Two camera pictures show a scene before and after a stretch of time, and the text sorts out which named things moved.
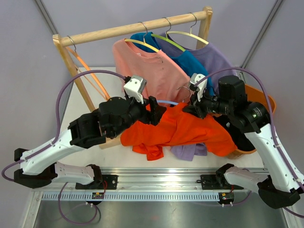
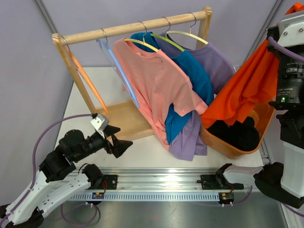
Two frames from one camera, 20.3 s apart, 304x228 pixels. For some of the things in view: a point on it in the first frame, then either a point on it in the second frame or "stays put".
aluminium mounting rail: (152, 179) stays put
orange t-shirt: (179, 127) -> (253, 84)
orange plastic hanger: (107, 97) -> (83, 72)
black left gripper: (154, 116) -> (119, 146)
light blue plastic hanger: (169, 102) -> (131, 96)
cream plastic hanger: (189, 34) stays put
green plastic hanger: (169, 41) stays put
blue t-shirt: (182, 58) stays put
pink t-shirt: (166, 80) stays put
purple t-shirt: (215, 62) stays put
